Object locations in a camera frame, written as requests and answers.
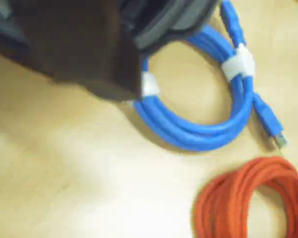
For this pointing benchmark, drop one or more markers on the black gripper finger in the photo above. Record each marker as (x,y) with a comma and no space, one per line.
(89,49)

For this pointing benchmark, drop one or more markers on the black square bowl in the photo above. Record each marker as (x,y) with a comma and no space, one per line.
(163,22)

